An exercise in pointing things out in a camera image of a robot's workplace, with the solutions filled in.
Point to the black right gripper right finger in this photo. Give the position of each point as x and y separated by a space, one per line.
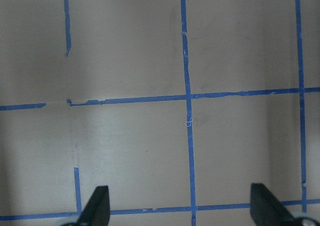
266 210

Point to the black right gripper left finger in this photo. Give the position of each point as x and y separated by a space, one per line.
97 210

